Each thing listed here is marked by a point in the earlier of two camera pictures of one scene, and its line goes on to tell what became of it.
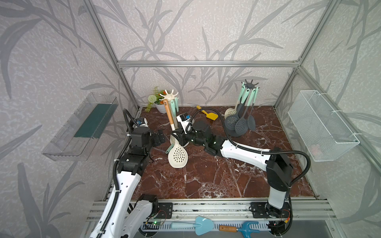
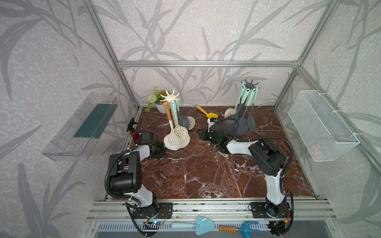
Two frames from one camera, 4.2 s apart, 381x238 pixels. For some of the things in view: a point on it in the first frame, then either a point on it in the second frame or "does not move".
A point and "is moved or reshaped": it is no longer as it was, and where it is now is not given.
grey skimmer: (241, 125) -> (251, 121)
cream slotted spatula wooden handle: (178, 156) is moved or reshaped
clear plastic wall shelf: (76, 140) does not move
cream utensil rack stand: (170, 97) -> (170, 98)
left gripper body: (153, 140) -> (158, 148)
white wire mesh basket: (324, 135) does not move
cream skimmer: (170, 147) is moved or reshaped
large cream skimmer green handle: (232, 112) does not move
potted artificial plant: (159, 104) does not move
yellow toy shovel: (211, 115) does not move
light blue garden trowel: (202, 225) does not move
